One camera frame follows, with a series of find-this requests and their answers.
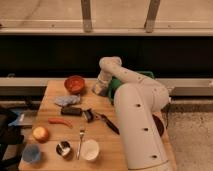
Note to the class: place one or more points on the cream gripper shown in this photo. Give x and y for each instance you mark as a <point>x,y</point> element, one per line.
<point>101,86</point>

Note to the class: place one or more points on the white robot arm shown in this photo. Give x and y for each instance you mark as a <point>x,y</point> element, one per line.
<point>135,101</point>

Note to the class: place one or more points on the green plastic tray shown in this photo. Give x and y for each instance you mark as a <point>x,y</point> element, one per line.
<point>115,83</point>

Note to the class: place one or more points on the red bowl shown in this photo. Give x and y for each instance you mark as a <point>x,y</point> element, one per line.
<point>74,84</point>

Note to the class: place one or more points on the crumpled blue cloth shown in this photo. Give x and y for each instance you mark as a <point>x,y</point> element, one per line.
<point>67,100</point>

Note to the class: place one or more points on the black rectangular block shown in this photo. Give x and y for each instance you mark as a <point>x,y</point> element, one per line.
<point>71,111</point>

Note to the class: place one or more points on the silver fork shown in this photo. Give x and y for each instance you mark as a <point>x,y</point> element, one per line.
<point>81,135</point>

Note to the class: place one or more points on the purple bowl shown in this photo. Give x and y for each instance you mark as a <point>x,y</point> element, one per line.
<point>159,125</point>

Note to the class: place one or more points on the white cup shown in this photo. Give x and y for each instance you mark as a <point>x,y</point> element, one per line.
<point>90,150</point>

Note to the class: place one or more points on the small metal cup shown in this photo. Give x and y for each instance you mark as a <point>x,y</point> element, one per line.
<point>63,148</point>

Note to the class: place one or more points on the red yellow apple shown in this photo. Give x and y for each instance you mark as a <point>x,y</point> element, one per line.
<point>41,134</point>

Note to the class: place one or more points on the blue cup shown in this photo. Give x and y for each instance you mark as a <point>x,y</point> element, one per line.
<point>31,154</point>

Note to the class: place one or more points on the black chair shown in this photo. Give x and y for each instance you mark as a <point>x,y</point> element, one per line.
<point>9,135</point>

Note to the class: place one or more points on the black handled peeler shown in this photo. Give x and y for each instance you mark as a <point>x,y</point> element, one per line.
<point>91,115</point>

